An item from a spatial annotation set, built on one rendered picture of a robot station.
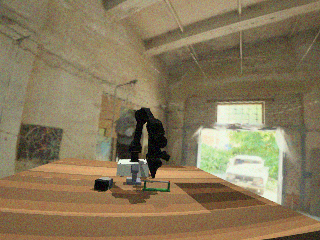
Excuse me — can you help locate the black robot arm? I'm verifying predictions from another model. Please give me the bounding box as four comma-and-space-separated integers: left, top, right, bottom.
129, 107, 171, 163

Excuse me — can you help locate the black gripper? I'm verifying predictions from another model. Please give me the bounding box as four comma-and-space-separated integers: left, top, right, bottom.
146, 145, 162, 179

